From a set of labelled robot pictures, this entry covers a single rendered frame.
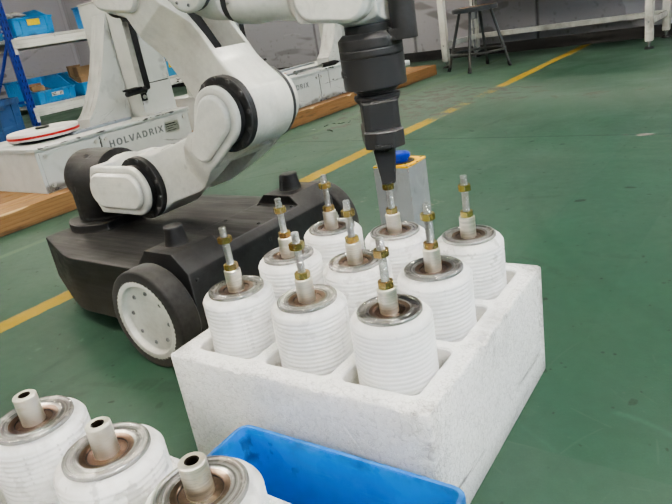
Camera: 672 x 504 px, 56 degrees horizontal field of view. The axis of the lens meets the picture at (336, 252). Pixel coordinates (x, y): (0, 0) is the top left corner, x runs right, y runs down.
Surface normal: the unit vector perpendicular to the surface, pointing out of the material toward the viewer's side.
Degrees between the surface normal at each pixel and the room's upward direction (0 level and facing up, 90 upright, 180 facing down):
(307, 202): 45
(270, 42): 90
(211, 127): 90
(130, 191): 90
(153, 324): 90
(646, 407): 0
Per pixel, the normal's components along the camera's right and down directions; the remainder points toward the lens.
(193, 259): 0.46, -0.58
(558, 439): -0.16, -0.92
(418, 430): -0.54, 0.38
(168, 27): -0.30, 0.70
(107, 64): 0.81, 0.09
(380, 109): 0.02, 0.36
